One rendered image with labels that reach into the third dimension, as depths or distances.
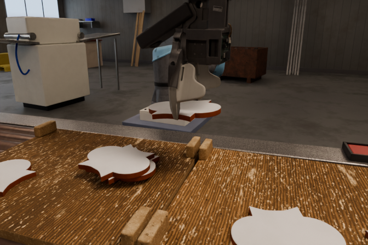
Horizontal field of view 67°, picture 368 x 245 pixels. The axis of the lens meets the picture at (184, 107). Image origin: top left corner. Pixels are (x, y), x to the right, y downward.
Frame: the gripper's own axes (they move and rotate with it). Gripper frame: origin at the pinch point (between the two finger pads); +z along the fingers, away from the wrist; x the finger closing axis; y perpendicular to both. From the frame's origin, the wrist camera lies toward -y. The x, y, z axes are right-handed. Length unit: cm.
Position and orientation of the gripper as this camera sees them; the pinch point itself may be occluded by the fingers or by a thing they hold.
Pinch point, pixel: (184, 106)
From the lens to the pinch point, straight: 51.1
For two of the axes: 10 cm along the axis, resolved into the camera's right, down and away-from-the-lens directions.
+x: 3.7, -2.5, 8.9
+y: 9.3, 1.2, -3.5
